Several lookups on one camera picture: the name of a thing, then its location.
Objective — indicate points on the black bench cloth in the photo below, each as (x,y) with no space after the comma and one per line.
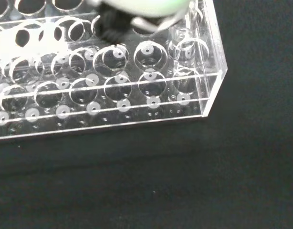
(208,179)

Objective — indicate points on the clear acrylic test tube rack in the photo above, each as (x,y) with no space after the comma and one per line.
(89,90)

